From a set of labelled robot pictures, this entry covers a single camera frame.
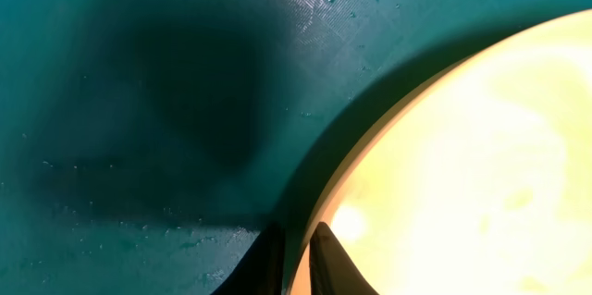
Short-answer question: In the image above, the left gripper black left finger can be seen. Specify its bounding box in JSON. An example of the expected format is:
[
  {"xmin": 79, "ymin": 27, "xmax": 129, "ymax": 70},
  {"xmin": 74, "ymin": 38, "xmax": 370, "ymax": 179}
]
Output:
[{"xmin": 212, "ymin": 223, "xmax": 285, "ymax": 295}]

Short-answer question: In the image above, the yellow plate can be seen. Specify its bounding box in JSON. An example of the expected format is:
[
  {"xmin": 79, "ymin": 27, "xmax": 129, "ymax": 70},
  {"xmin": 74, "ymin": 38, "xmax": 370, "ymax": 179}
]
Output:
[{"xmin": 306, "ymin": 11, "xmax": 591, "ymax": 294}]

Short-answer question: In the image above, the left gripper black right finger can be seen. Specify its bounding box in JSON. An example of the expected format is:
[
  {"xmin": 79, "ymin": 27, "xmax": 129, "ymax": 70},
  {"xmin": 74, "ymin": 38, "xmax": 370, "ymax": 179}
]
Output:
[{"xmin": 309, "ymin": 222, "xmax": 377, "ymax": 295}]

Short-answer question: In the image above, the teal plastic tray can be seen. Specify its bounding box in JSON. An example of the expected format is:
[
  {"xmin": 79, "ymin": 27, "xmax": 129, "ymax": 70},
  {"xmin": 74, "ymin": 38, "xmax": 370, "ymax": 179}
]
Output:
[{"xmin": 1, "ymin": 0, "xmax": 591, "ymax": 294}]

